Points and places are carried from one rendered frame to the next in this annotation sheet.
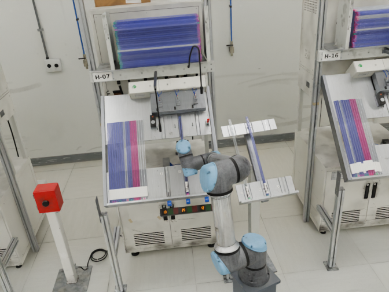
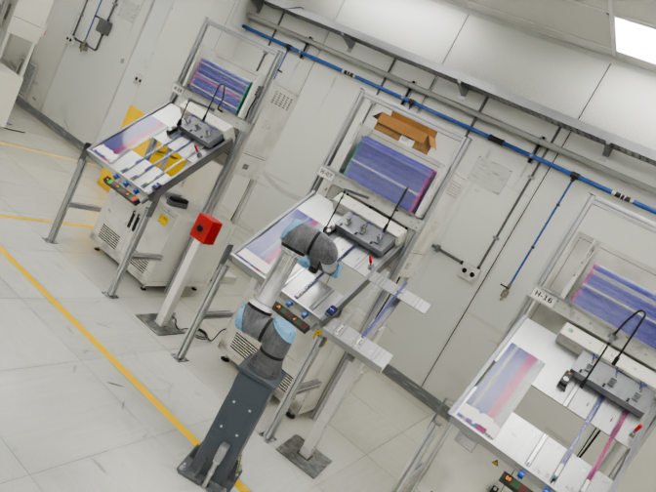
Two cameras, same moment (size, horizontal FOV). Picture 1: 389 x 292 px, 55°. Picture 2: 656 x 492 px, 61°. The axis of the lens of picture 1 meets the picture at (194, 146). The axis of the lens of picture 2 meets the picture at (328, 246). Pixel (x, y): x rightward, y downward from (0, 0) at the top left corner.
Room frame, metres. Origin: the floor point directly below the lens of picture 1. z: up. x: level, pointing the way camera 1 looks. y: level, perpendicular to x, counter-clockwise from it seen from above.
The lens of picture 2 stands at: (-0.63, -1.36, 1.57)
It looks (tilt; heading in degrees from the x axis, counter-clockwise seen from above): 10 degrees down; 30
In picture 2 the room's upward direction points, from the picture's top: 28 degrees clockwise
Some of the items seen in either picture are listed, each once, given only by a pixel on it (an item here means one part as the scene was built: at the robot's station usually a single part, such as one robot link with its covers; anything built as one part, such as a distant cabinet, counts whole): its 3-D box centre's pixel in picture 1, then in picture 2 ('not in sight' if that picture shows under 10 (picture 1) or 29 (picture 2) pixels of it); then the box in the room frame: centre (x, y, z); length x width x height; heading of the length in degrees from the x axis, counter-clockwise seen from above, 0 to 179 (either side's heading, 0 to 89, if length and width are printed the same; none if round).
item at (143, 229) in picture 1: (168, 195); (301, 341); (2.44, 0.23, 0.31); 0.70 x 0.65 x 0.62; 93
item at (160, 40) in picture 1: (158, 40); (389, 174); (2.32, 0.17, 1.52); 0.51 x 0.13 x 0.27; 93
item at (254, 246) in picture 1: (252, 249); (278, 336); (1.34, -0.24, 0.72); 0.13 x 0.12 x 0.14; 111
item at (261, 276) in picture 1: (254, 267); (267, 359); (1.34, -0.24, 0.60); 0.15 x 0.15 x 0.10
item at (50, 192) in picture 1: (59, 237); (184, 271); (1.94, 0.93, 0.39); 0.24 x 0.24 x 0.78; 3
